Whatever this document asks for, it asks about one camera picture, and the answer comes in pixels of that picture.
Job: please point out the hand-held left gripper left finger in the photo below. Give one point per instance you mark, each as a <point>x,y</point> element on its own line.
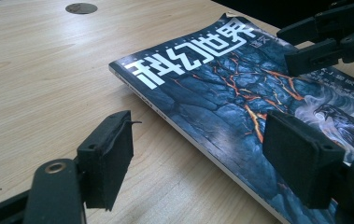
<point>106,161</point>

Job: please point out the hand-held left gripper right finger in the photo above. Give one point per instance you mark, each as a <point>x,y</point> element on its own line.
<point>299,158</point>

